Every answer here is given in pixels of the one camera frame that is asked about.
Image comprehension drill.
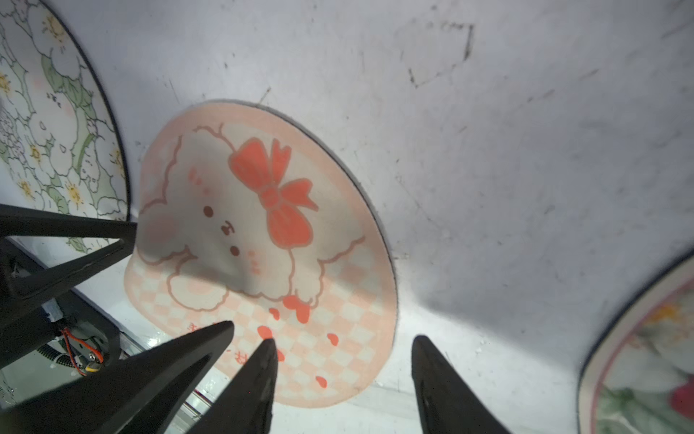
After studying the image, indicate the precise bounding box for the green white flower bunny coaster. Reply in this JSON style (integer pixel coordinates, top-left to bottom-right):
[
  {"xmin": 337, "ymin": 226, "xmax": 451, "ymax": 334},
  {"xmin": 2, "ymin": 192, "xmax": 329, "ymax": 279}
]
[{"xmin": 1, "ymin": 1, "xmax": 130, "ymax": 221}]

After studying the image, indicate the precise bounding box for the red rose round coaster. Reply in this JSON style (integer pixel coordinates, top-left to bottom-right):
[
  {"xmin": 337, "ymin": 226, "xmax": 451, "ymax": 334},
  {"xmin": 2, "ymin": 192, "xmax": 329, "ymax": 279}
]
[{"xmin": 578, "ymin": 257, "xmax": 693, "ymax": 433}]

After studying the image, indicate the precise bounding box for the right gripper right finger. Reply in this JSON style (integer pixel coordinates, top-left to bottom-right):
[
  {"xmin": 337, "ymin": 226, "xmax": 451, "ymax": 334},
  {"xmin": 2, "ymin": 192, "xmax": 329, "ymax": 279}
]
[{"xmin": 411, "ymin": 335, "xmax": 509, "ymax": 434}]

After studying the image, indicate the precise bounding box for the pink bunny bow coaster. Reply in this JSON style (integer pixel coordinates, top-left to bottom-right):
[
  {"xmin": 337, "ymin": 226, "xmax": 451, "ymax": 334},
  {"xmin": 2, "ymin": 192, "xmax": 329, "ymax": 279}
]
[{"xmin": 124, "ymin": 101, "xmax": 397, "ymax": 408}]

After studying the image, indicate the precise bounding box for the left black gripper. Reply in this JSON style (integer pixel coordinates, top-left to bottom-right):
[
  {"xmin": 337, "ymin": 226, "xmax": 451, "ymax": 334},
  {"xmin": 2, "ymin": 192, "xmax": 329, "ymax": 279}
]
[{"xmin": 1, "ymin": 204, "xmax": 234, "ymax": 433}]

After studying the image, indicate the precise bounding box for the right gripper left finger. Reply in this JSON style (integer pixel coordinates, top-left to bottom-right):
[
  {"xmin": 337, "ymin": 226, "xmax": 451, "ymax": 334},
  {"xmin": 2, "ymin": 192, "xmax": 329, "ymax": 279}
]
[{"xmin": 188, "ymin": 338, "xmax": 278, "ymax": 434}]

